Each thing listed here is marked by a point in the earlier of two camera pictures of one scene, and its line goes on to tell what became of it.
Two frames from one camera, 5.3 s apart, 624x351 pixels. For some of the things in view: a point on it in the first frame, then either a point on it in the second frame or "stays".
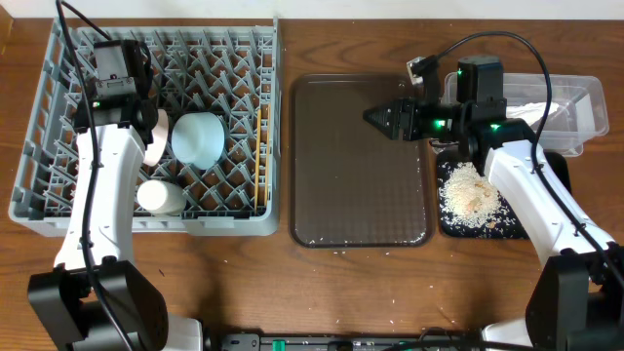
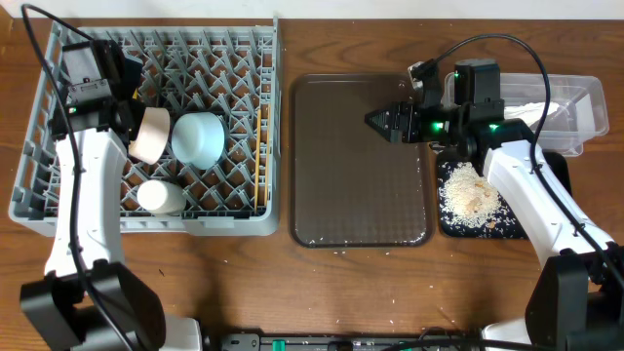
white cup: [162, 198] stays
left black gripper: [156, 112] → [137, 114]
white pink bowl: [154, 153] stays
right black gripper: [409, 133] stays
